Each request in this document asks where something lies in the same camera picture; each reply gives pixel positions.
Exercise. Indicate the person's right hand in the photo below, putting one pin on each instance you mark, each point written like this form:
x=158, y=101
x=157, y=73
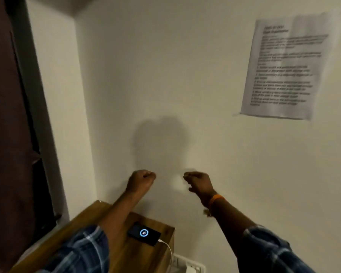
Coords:
x=200, y=183

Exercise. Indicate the person's left hand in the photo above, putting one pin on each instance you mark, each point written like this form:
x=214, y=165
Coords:
x=139, y=180

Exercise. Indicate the person's left fingers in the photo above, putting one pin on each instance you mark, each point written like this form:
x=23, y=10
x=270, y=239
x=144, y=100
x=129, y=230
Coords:
x=149, y=174

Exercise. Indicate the person's right thumb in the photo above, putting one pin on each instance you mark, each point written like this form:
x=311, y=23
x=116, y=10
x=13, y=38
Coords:
x=193, y=189

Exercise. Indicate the person's left forearm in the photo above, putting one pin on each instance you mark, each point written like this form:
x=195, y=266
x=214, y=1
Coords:
x=118, y=211

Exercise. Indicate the person's right forearm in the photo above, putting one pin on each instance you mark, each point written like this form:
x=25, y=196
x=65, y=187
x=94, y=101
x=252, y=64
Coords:
x=227, y=220

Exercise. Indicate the orange wristband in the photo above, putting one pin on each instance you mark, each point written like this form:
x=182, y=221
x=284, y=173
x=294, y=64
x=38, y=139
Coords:
x=215, y=202

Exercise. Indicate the black smartphone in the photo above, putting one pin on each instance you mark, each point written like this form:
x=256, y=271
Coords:
x=143, y=233

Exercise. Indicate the wooden side table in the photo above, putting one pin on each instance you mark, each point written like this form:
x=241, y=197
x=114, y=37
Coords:
x=125, y=247

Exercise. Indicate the dark brown curtain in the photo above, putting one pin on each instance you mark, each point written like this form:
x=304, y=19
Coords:
x=8, y=139

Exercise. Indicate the printed paper sheet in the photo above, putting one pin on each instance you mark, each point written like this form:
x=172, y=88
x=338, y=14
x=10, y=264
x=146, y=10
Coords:
x=287, y=68

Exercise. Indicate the white wall socket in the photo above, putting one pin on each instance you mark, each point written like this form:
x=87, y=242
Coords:
x=187, y=265

